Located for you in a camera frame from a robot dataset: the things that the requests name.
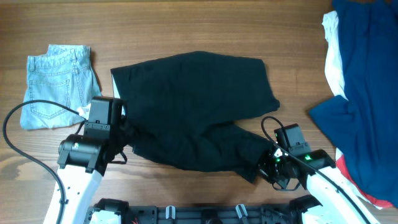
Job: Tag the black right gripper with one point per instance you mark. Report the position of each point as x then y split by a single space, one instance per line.
263 170

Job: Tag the dark green shorts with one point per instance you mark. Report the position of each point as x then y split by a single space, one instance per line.
182 111

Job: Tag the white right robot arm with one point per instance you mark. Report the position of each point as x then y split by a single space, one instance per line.
329 201

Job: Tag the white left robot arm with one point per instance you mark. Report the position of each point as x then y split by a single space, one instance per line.
82 161

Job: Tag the blue garment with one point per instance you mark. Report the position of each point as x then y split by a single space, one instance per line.
364 127

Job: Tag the light blue folded jeans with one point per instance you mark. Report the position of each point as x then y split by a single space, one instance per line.
63 75

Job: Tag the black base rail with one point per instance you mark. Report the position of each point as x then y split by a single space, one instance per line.
202 213

